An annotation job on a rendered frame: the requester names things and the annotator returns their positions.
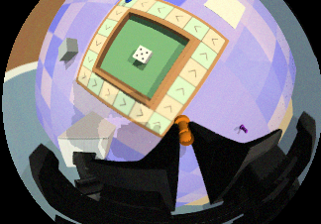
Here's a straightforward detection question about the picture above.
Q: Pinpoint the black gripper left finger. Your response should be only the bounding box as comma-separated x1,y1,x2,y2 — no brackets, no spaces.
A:
87,123,180,212

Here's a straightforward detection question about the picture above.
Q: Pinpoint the orange pawn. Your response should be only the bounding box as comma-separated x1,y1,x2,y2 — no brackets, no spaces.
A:
173,115,195,147

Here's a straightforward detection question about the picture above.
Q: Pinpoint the white die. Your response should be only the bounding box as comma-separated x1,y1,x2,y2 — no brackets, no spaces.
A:
133,46,153,63

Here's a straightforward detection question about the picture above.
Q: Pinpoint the purple game pawn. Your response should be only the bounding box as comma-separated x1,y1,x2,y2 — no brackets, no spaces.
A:
240,124,248,134

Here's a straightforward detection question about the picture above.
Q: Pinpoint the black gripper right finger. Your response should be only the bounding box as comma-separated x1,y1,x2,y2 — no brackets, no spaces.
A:
188,122,282,204

